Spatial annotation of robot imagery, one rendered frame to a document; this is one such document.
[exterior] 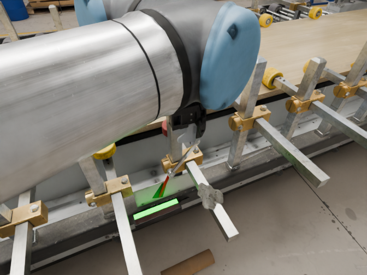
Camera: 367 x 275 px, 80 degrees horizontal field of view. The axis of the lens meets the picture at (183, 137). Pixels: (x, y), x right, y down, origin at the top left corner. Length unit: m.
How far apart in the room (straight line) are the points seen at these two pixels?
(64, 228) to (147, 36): 0.77
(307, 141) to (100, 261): 1.31
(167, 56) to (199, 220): 1.46
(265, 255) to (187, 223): 0.50
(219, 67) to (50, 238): 0.79
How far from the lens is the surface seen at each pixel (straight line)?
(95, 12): 0.28
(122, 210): 0.69
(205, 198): 0.64
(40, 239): 0.89
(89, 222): 0.85
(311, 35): 1.82
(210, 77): 0.18
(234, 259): 1.51
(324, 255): 1.71
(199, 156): 0.73
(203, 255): 1.41
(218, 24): 0.18
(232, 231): 0.62
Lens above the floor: 1.42
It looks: 44 degrees down
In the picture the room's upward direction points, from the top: straight up
